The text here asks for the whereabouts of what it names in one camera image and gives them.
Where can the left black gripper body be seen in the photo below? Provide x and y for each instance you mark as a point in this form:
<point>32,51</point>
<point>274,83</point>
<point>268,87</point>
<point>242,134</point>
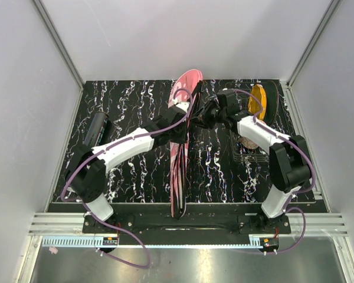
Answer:
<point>179,135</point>

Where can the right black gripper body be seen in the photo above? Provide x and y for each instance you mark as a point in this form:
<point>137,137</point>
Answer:
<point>211,114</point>

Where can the pink racket bag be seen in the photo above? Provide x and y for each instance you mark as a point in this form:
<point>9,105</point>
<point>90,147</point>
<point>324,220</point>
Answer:
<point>185,84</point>

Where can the black shuttlecock tube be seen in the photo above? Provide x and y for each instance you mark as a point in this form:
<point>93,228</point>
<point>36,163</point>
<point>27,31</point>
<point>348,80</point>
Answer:
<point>98,126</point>

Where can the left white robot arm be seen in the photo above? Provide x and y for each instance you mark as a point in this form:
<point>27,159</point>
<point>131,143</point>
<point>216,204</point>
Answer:
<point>89,166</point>

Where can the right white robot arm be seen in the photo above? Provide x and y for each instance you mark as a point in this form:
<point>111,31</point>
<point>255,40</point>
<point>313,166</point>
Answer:
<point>290,167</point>

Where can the pink patterned cup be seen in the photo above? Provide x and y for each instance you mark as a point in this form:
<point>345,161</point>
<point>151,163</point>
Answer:
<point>249,144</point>

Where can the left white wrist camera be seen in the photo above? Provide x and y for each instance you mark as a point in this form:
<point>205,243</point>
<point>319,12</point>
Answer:
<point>179,106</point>

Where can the black wire basket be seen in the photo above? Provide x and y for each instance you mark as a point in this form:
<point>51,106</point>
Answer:
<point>277,116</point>

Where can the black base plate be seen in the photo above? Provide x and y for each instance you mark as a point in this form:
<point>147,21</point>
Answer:
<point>202,224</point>

